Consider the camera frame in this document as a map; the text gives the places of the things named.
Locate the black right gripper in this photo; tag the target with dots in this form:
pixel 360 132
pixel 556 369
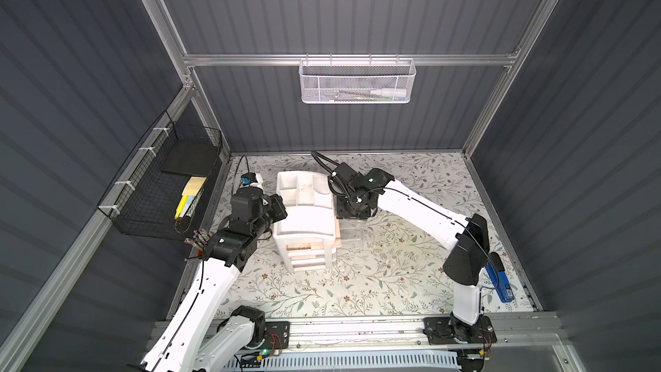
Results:
pixel 341 207

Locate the pink postcards stack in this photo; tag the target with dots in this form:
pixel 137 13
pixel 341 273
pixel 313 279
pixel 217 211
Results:
pixel 338 240

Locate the black wire wall basket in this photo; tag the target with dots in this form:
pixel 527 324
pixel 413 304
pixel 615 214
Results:
pixel 143 200

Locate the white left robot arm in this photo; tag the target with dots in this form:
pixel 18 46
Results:
pixel 182 346

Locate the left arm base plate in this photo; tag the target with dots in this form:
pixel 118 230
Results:
pixel 276 335

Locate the blue stapler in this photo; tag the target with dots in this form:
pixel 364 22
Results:
pixel 497 274

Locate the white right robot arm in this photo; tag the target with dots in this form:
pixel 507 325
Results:
pixel 466 238

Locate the white desk drawer organizer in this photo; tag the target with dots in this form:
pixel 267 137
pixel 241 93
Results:
pixel 306 237

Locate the clear plastic drawer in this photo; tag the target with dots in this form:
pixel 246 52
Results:
pixel 353 233

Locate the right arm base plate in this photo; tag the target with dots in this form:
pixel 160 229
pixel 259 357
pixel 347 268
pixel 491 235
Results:
pixel 448 329

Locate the white wire mesh basket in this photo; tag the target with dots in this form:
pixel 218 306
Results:
pixel 349 80

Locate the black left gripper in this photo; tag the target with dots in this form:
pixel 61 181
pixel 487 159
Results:
pixel 253 192

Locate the black notebook in basket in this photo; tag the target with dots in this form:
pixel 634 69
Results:
pixel 188 158

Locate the yellow sticky notes pad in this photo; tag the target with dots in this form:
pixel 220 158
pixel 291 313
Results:
pixel 193 186

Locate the white marker in basket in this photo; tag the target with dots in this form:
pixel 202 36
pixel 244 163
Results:
pixel 390 93

